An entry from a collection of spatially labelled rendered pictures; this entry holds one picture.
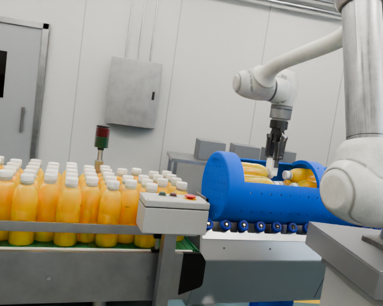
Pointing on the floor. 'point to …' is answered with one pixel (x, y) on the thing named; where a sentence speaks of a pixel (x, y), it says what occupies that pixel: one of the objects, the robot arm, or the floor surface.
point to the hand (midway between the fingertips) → (272, 167)
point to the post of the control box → (164, 269)
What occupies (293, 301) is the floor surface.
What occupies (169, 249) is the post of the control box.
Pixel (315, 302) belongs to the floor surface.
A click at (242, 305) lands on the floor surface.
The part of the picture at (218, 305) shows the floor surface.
